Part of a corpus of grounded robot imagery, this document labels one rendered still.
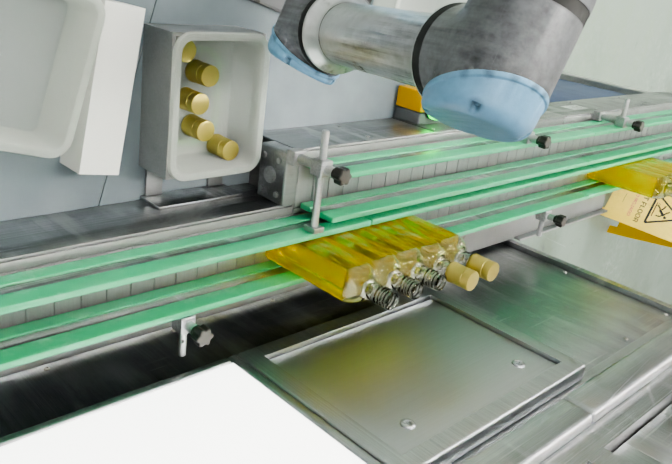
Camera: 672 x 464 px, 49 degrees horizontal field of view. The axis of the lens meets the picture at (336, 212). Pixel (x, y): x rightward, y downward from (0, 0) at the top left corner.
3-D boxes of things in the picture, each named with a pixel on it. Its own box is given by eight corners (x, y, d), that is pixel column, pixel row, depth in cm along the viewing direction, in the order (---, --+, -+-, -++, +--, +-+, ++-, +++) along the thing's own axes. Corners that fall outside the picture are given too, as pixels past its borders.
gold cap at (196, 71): (185, 59, 113) (201, 64, 111) (204, 59, 116) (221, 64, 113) (184, 82, 115) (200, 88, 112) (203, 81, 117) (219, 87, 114)
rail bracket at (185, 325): (141, 335, 111) (191, 376, 103) (143, 294, 109) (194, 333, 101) (164, 328, 114) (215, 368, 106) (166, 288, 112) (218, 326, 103)
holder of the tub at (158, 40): (137, 198, 118) (163, 214, 113) (143, 23, 109) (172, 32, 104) (224, 184, 130) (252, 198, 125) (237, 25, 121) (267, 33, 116)
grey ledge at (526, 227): (355, 262, 158) (395, 282, 151) (361, 224, 155) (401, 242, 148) (573, 199, 223) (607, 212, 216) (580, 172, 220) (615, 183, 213)
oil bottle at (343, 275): (264, 258, 124) (354, 310, 110) (267, 227, 122) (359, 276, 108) (289, 252, 128) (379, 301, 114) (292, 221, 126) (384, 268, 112)
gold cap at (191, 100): (175, 86, 114) (191, 93, 111) (195, 86, 116) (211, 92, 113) (174, 109, 115) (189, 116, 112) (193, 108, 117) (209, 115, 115)
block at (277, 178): (253, 195, 126) (279, 208, 122) (258, 141, 123) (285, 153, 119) (269, 192, 129) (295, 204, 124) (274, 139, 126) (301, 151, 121)
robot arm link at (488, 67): (350, -4, 117) (615, 26, 72) (311, 82, 119) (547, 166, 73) (288, -41, 111) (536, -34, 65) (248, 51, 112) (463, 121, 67)
